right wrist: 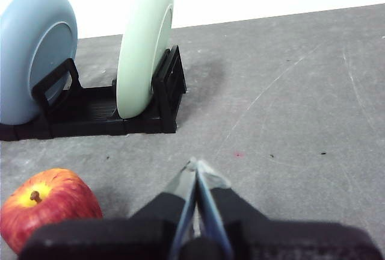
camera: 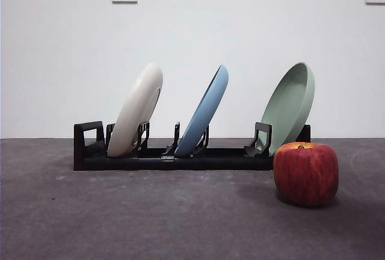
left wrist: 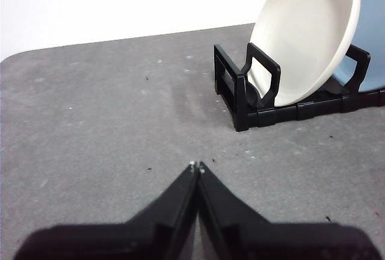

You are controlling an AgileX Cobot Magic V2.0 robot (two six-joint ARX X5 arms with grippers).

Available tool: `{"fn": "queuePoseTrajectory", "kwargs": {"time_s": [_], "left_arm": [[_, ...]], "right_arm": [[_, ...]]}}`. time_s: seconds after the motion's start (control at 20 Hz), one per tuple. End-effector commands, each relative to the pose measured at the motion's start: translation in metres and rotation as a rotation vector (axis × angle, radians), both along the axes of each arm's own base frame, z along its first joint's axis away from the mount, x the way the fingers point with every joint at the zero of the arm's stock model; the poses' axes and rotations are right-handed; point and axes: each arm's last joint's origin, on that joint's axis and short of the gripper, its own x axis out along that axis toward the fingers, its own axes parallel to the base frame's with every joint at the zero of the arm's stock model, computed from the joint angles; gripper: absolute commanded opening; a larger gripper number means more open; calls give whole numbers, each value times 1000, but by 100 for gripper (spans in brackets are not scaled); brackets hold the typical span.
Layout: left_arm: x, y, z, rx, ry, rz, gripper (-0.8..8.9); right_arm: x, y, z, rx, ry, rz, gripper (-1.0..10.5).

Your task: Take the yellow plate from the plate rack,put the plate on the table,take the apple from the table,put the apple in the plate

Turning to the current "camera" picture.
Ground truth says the cream yellow plate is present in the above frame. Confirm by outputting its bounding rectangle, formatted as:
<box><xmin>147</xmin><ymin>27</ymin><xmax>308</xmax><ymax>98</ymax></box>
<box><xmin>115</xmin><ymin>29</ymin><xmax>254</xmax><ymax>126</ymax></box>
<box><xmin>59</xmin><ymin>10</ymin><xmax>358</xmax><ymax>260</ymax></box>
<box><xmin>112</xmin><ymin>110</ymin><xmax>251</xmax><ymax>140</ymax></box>
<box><xmin>107</xmin><ymin>62</ymin><xmax>164</xmax><ymax>158</ymax></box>

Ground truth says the red apple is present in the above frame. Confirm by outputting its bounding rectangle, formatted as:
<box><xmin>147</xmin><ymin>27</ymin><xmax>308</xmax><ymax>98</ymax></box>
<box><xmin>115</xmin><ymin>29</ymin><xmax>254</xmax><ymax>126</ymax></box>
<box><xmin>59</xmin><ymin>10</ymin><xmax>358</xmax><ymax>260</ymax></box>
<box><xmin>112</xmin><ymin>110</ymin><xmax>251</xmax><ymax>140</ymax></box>
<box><xmin>273</xmin><ymin>141</ymin><xmax>340</xmax><ymax>207</ymax></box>

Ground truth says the blue plate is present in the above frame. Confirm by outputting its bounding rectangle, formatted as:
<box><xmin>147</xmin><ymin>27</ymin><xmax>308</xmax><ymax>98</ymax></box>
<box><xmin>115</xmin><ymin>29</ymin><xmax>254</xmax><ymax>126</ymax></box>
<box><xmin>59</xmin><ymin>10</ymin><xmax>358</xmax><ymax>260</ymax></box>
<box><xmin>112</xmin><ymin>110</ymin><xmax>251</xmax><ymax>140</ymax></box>
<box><xmin>174</xmin><ymin>63</ymin><xmax>229</xmax><ymax>158</ymax></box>

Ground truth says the black plate rack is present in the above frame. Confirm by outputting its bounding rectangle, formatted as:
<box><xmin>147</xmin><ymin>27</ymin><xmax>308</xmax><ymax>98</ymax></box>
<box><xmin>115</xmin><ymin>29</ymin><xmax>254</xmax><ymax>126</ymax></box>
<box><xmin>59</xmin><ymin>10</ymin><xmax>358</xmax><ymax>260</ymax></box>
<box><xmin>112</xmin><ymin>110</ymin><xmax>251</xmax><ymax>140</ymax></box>
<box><xmin>73</xmin><ymin>120</ymin><xmax>311</xmax><ymax>172</ymax></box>

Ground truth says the green plate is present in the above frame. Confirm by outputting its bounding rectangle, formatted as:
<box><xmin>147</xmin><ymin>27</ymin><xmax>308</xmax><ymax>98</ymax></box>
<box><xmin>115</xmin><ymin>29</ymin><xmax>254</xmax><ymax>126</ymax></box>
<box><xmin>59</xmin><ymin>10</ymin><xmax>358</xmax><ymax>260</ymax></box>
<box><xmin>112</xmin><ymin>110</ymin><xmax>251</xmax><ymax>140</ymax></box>
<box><xmin>260</xmin><ymin>61</ymin><xmax>316</xmax><ymax>157</ymax></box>

